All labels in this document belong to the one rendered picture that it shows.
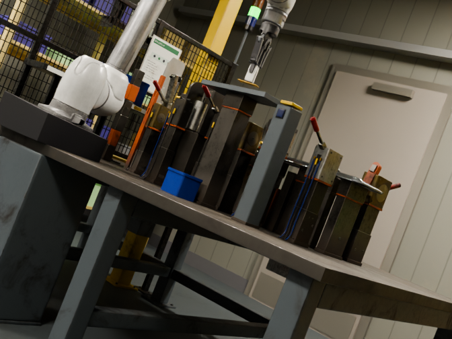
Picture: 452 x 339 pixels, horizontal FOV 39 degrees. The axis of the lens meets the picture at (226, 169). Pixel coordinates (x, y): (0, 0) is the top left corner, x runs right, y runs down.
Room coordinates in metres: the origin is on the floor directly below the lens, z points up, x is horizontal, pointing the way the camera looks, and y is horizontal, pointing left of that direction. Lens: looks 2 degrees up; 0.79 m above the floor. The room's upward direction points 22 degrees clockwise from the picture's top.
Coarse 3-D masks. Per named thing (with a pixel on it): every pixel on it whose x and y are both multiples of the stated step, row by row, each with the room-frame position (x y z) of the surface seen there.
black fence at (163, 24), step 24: (48, 0) 3.14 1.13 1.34; (120, 0) 3.38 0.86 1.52; (0, 24) 3.02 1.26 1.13; (48, 24) 3.16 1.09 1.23; (168, 24) 3.61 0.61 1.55; (24, 48) 3.13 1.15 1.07; (24, 72) 3.14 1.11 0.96; (216, 72) 3.94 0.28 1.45; (96, 120) 3.49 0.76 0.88; (120, 144) 3.63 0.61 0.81; (144, 288) 3.99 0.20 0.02
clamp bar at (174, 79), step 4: (172, 76) 3.05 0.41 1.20; (176, 76) 3.05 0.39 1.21; (172, 80) 3.06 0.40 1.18; (176, 80) 3.05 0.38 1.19; (180, 80) 3.07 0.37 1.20; (172, 84) 3.05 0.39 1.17; (176, 84) 3.06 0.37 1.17; (168, 88) 3.07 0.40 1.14; (172, 88) 3.05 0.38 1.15; (168, 92) 3.07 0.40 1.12; (172, 92) 3.06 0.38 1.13; (168, 96) 3.06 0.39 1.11; (172, 96) 3.06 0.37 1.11; (168, 100) 3.06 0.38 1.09; (172, 100) 3.07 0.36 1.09
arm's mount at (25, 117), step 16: (16, 96) 2.47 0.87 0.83; (0, 112) 2.51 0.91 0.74; (16, 112) 2.44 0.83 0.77; (32, 112) 2.39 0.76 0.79; (48, 112) 2.39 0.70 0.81; (16, 128) 2.42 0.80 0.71; (32, 128) 2.36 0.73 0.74; (48, 128) 2.35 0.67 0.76; (64, 128) 2.40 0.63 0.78; (80, 128) 2.46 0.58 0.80; (48, 144) 2.37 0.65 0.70; (64, 144) 2.43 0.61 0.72; (80, 144) 2.48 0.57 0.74; (96, 144) 2.54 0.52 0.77; (96, 160) 2.57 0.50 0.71
